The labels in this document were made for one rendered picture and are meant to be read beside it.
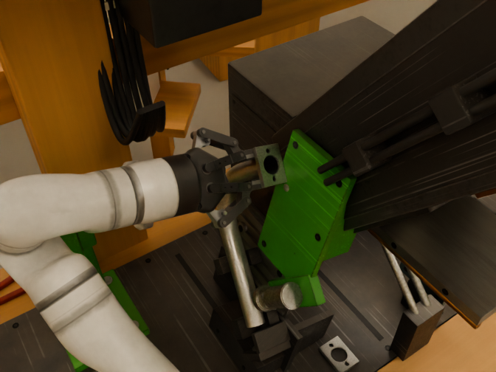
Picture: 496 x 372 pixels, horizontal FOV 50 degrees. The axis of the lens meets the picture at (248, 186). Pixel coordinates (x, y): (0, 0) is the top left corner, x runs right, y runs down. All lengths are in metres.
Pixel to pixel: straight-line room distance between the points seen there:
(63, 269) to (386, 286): 0.63
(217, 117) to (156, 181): 2.23
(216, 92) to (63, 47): 2.26
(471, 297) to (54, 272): 0.51
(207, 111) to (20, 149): 0.95
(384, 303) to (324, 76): 0.41
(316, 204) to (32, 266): 0.35
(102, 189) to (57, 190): 0.05
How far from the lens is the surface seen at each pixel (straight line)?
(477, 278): 0.78
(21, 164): 2.77
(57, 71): 0.81
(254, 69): 0.88
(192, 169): 0.64
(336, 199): 0.67
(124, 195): 0.60
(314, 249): 0.72
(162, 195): 0.62
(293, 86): 0.85
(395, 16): 3.92
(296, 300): 0.76
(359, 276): 1.02
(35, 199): 0.56
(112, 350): 0.57
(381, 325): 0.97
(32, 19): 0.77
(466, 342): 1.00
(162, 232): 1.11
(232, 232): 0.82
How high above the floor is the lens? 1.71
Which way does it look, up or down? 44 degrees down
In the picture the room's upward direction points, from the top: straight up
